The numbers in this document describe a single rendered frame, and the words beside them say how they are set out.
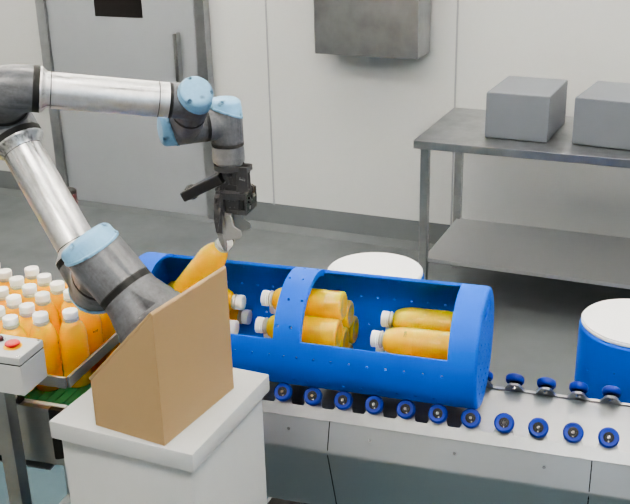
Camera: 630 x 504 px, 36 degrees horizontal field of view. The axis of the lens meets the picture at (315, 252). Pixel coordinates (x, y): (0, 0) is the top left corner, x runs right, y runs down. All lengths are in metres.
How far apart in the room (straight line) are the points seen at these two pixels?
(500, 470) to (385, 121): 3.64
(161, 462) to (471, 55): 3.94
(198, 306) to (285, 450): 0.67
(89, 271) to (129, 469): 0.39
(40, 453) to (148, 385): 0.86
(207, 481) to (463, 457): 0.65
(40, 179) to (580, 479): 1.33
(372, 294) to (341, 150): 3.45
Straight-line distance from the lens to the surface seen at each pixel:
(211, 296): 1.85
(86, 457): 1.98
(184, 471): 1.85
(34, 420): 2.56
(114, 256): 1.89
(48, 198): 2.09
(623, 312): 2.64
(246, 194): 2.25
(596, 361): 2.53
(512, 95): 4.64
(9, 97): 2.05
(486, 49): 5.41
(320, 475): 2.43
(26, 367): 2.36
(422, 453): 2.29
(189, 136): 2.18
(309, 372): 2.26
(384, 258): 2.90
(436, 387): 2.19
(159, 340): 1.74
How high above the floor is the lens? 2.14
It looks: 22 degrees down
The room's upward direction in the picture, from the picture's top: 1 degrees counter-clockwise
